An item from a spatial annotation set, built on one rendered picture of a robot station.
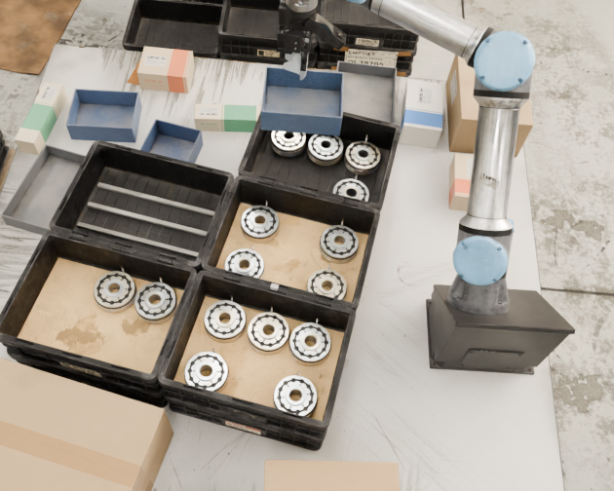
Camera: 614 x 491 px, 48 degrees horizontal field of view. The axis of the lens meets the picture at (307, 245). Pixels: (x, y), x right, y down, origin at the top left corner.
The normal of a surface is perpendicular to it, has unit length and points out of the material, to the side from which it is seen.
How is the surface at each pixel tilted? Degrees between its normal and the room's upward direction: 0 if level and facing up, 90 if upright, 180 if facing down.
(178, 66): 0
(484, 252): 56
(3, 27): 0
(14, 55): 0
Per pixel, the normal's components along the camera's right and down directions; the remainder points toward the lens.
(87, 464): 0.06, -0.51
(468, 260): -0.33, 0.36
